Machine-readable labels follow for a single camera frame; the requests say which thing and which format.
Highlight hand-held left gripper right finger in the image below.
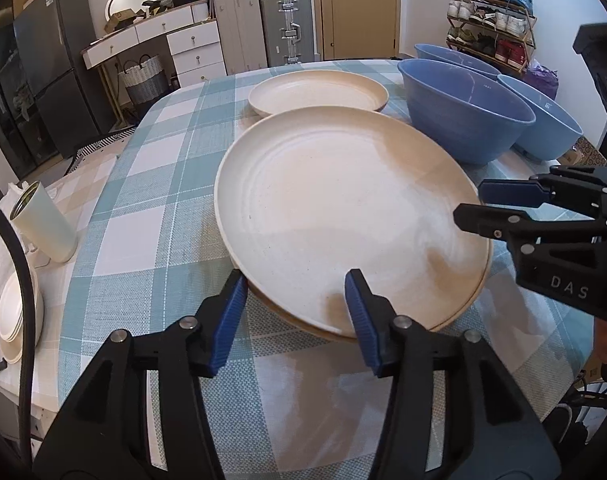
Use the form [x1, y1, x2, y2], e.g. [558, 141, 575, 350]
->
[344, 269, 564, 480]

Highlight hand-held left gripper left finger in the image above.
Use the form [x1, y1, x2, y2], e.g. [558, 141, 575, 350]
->
[33, 270, 249, 480]

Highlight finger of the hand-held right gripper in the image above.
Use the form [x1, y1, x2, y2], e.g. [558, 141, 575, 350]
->
[453, 203, 607, 247]
[478, 164, 607, 221]

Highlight cream round plate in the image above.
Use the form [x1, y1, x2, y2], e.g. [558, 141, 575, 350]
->
[228, 255, 494, 345]
[214, 107, 493, 333]
[248, 70, 390, 118]

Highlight light blue bowl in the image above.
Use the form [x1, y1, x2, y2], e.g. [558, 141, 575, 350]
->
[497, 74, 584, 162]

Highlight dark blue bowl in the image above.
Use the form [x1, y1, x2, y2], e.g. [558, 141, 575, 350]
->
[414, 43, 501, 80]
[397, 58, 537, 165]

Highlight patterned cardboard box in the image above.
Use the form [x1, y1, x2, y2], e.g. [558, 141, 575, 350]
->
[558, 137, 607, 167]

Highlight purple bag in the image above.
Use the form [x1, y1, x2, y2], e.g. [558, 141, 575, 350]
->
[526, 60, 559, 101]

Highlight teal checked tablecloth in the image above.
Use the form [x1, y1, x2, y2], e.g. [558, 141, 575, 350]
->
[58, 59, 597, 480]

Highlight metal shoe rack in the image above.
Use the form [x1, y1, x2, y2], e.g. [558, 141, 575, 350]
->
[443, 0, 539, 76]

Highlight group of shoes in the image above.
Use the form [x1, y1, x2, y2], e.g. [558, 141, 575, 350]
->
[443, 0, 534, 66]

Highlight beige checked tablecloth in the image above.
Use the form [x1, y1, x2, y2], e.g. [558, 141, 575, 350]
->
[43, 146, 134, 271]

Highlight white tumbler cup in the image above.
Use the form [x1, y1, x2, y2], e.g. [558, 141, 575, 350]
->
[9, 181, 79, 263]

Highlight stack of white dishes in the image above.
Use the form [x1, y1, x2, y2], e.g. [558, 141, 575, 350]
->
[0, 272, 45, 365]

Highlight wooden door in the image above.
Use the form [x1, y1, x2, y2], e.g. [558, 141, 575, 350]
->
[317, 0, 401, 61]

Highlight woven grey white basket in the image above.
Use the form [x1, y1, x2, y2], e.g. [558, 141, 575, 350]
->
[118, 54, 169, 106]

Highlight white dressing table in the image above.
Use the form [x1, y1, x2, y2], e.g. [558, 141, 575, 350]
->
[80, 2, 224, 91]

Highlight silver suitcase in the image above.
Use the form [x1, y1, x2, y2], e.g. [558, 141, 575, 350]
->
[258, 0, 317, 66]

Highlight beige suitcase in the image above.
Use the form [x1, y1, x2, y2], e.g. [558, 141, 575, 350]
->
[213, 0, 264, 73]

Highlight grey refrigerator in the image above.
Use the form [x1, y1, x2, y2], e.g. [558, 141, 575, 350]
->
[13, 0, 116, 158]

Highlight black cable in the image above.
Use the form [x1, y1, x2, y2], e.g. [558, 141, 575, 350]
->
[0, 192, 46, 480]

